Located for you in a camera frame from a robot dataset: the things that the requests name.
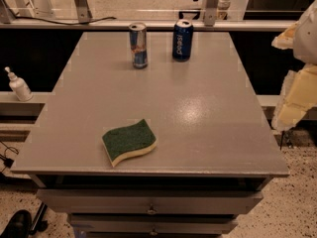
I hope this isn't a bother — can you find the metal frame leg right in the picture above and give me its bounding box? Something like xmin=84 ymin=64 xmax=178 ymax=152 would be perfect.
xmin=203 ymin=0 xmax=219 ymax=27

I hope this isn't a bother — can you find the black shoe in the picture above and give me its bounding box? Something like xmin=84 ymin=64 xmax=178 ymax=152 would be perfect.
xmin=0 ymin=209 xmax=32 ymax=238

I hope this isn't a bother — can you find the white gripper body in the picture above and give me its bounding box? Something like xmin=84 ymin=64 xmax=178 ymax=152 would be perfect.
xmin=293 ymin=0 xmax=317 ymax=64

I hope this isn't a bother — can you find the redbull can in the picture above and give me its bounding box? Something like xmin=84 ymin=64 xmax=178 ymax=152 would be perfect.
xmin=129 ymin=22 xmax=148 ymax=68

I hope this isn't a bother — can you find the grey drawer cabinet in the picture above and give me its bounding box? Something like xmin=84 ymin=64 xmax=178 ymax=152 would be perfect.
xmin=13 ymin=32 xmax=288 ymax=238

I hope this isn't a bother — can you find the lower drawer with knob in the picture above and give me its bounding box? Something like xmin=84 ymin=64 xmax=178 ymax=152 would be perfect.
xmin=68 ymin=214 xmax=238 ymax=235

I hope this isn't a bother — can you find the metal frame leg left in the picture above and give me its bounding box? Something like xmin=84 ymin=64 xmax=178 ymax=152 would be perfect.
xmin=74 ymin=0 xmax=92 ymax=24

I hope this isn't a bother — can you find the white pump bottle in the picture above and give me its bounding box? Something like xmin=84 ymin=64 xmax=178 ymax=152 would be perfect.
xmin=5 ymin=66 xmax=33 ymax=102

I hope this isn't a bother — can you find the upper drawer with knob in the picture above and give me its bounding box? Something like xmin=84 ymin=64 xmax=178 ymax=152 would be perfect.
xmin=37 ymin=189 xmax=264 ymax=215

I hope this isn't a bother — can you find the metal frame leg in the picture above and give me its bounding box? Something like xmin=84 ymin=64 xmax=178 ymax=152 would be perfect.
xmin=203 ymin=0 xmax=219 ymax=27
xmin=74 ymin=0 xmax=92 ymax=24

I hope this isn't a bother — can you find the green and yellow sponge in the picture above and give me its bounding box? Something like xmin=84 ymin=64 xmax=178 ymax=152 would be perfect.
xmin=102 ymin=119 xmax=158 ymax=167

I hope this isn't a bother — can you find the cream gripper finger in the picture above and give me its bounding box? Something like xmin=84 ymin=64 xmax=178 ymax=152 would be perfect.
xmin=271 ymin=22 xmax=298 ymax=50
xmin=271 ymin=63 xmax=317 ymax=132

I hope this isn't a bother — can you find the drawer with knob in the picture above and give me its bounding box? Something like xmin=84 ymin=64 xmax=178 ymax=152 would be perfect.
xmin=37 ymin=189 xmax=264 ymax=215
xmin=68 ymin=214 xmax=238 ymax=235

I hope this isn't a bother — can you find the black cable at left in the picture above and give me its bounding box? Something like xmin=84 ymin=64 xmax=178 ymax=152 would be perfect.
xmin=0 ymin=140 xmax=20 ymax=176

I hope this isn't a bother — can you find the blue pepsi can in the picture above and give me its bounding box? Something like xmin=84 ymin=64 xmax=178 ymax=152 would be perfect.
xmin=172 ymin=19 xmax=193 ymax=61

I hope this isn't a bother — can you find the black cable on shelf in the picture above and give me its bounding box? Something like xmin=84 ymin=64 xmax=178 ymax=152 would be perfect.
xmin=13 ymin=15 xmax=117 ymax=26

